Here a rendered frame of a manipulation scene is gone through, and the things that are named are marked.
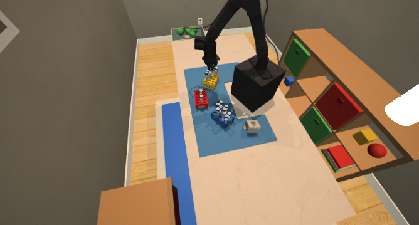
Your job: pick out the red rack with round wells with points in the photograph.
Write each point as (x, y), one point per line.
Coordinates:
(197, 99)

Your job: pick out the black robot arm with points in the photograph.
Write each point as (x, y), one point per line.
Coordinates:
(253, 9)

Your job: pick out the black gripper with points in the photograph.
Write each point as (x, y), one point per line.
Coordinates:
(211, 60)

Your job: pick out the light blue mat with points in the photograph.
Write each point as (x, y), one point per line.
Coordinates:
(211, 137)

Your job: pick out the blue tube rack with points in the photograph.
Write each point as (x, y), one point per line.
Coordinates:
(219, 119)

